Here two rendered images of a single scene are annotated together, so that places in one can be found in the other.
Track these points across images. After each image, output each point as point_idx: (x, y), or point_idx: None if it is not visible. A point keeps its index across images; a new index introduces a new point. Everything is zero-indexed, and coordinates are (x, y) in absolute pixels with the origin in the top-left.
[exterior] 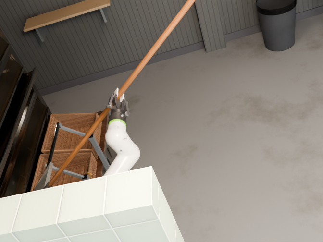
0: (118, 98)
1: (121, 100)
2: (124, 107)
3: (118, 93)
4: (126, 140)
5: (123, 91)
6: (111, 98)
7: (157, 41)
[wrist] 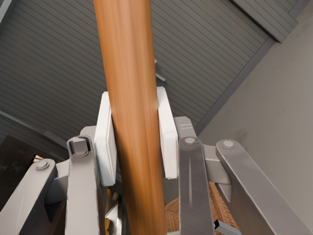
0: (150, 160)
1: (174, 161)
2: (238, 225)
3: (121, 121)
4: None
5: (134, 76)
6: (4, 226)
7: None
